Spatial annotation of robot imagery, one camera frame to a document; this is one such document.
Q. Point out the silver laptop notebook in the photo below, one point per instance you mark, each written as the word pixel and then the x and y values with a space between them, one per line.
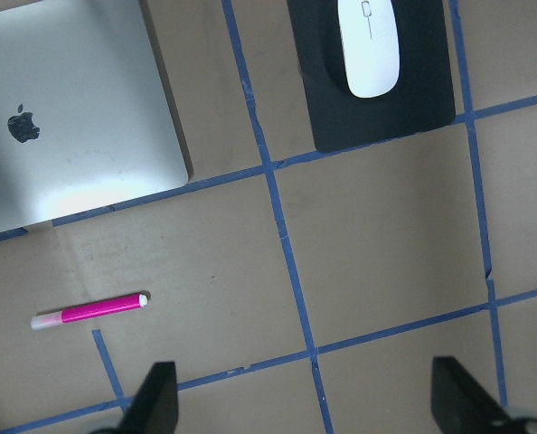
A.
pixel 87 115

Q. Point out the white computer mouse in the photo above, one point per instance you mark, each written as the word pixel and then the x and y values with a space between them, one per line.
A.
pixel 370 46

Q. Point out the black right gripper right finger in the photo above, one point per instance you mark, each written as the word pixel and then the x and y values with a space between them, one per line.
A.
pixel 459 404

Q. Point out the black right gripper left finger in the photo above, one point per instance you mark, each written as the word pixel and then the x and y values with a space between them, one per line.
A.
pixel 155 409

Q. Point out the black mousepad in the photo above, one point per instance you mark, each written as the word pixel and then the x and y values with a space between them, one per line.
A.
pixel 421 100

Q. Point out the pink highlighter pen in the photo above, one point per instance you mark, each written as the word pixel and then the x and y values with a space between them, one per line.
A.
pixel 91 310

